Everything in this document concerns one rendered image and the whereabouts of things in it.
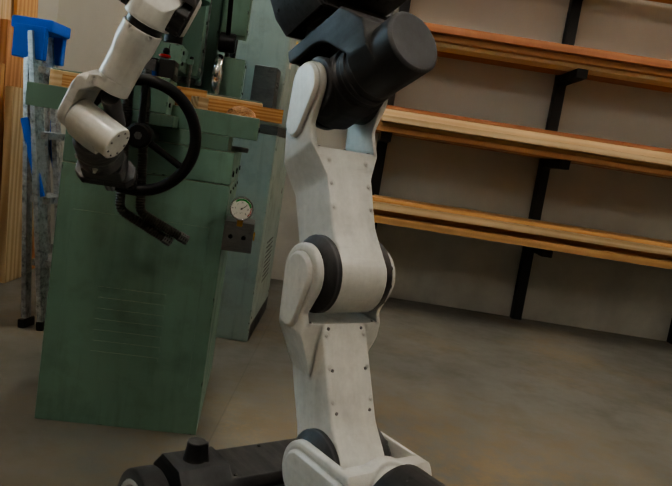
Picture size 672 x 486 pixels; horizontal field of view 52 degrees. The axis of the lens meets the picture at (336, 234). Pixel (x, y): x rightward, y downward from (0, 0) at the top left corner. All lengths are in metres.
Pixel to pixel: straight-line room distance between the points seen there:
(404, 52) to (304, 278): 0.42
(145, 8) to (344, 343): 0.68
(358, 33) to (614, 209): 3.48
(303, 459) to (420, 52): 0.72
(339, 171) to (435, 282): 3.12
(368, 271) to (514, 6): 3.36
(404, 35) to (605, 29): 3.43
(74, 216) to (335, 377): 0.95
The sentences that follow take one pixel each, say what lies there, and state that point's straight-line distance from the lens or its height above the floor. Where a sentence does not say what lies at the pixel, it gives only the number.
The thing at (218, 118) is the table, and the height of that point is 0.88.
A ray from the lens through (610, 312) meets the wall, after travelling 4.65.
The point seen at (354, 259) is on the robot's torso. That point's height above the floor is 0.66.
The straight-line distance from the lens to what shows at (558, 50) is 3.91.
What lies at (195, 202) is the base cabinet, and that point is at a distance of 1.88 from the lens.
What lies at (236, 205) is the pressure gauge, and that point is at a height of 0.67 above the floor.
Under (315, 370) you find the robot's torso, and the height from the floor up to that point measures 0.45.
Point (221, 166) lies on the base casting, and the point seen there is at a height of 0.76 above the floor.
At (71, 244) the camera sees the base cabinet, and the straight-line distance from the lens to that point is 1.95.
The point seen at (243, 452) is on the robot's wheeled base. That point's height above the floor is 0.19.
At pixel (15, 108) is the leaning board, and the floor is 0.81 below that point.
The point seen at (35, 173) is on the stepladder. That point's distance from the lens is 2.79.
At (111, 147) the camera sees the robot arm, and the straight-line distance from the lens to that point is 1.31.
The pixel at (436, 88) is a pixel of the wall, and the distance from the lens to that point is 4.30.
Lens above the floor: 0.84
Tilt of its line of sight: 7 degrees down
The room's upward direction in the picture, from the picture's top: 9 degrees clockwise
